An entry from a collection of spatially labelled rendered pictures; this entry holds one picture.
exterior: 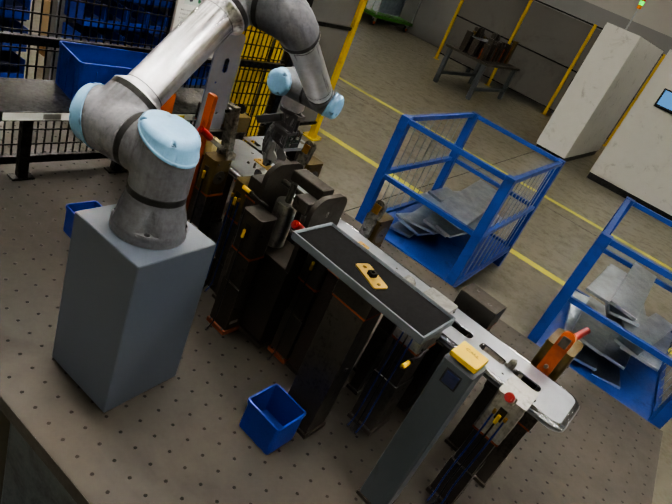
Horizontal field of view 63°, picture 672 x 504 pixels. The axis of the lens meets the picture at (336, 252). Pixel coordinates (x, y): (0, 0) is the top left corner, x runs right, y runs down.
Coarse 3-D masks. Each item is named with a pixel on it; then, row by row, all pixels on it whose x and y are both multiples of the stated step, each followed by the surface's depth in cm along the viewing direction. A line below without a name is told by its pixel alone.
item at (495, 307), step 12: (468, 288) 159; (480, 288) 161; (456, 300) 159; (468, 300) 156; (480, 300) 155; (492, 300) 158; (468, 312) 157; (480, 312) 155; (492, 312) 152; (456, 324) 160; (480, 324) 155; (492, 324) 157
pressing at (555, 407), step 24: (240, 144) 192; (240, 168) 176; (360, 240) 165; (456, 312) 151; (456, 336) 141; (480, 336) 145; (504, 360) 140; (552, 384) 139; (552, 408) 130; (576, 408) 134
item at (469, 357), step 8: (464, 344) 109; (456, 352) 105; (464, 352) 106; (472, 352) 107; (464, 360) 104; (472, 360) 105; (480, 360) 106; (488, 360) 107; (472, 368) 103; (480, 368) 105
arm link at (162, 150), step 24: (144, 120) 99; (168, 120) 103; (120, 144) 101; (144, 144) 98; (168, 144) 98; (192, 144) 101; (144, 168) 100; (168, 168) 100; (192, 168) 104; (144, 192) 102; (168, 192) 103
